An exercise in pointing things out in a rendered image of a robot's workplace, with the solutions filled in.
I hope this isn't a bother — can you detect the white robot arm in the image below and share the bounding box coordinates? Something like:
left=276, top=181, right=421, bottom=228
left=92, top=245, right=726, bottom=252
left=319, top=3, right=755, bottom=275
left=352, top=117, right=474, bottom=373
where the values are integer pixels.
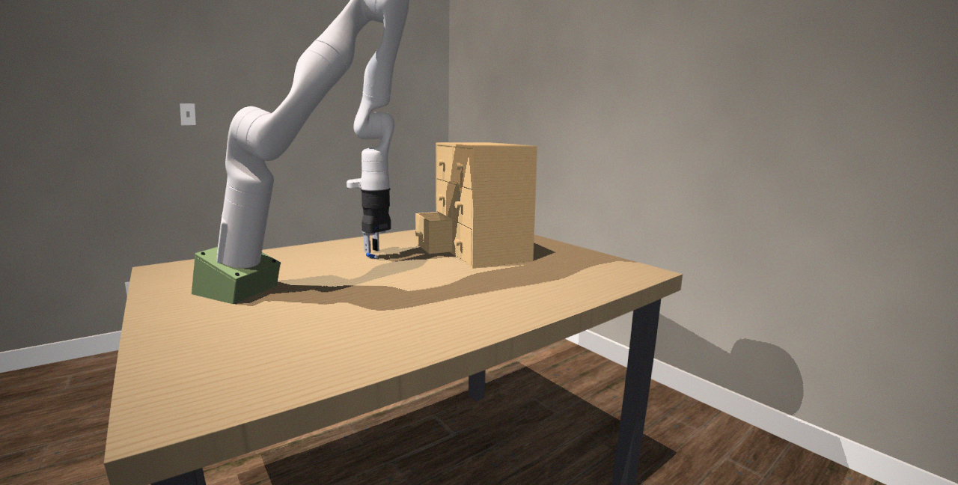
left=216, top=0, right=409, bottom=268

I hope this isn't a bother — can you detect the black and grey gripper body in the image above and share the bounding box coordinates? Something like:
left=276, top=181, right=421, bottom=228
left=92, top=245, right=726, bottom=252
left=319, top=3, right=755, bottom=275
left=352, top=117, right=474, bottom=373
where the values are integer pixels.
left=347, top=171, right=391, bottom=234

